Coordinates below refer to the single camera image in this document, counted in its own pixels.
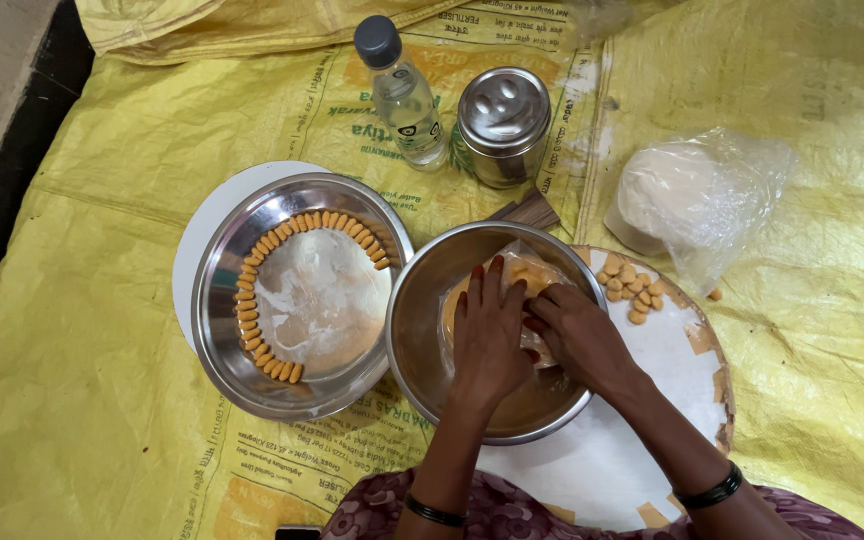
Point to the person's right hand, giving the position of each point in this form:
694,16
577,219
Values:
589,341

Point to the person's left hand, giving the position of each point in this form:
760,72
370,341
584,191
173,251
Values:
488,349

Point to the person's right fingers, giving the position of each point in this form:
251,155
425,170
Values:
548,319

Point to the plastic bag of orange dough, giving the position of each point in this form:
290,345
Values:
533,276

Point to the pile of orange dough pieces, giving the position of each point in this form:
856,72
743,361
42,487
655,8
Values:
631,289

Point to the brown wooden piece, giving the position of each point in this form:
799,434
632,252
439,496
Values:
531,211

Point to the steel mixing bowl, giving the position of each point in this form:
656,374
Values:
424,322

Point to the paper-covered round board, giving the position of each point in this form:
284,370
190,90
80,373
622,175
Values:
627,442

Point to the single orange dough piece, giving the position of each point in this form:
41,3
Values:
715,294

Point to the plastic bag of white dough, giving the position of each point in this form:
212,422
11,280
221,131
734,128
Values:
679,195

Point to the steel canister with lid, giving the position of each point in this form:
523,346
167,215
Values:
503,127

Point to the maroon floral garment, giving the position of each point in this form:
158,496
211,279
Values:
507,514

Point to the black bangle on left wrist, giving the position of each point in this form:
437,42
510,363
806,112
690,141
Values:
432,514

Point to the black bangle on wrist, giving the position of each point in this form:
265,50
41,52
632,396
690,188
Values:
713,491
432,514

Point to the large steel plate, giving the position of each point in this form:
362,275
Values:
312,300

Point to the black bangle on right wrist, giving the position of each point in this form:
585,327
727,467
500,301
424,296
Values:
713,491

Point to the clear bottle with grey cap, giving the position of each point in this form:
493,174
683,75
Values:
406,105

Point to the plain yellow woven sack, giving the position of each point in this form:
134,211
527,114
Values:
814,315

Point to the row of orange dough pieces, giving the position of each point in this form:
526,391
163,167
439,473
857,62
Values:
246,300

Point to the black phone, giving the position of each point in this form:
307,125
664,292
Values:
298,533

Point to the plain white round board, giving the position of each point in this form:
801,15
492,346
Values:
207,225

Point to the printed yellow woven sack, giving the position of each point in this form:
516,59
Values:
102,315

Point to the folded yellow woven sack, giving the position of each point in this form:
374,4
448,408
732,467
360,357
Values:
199,26

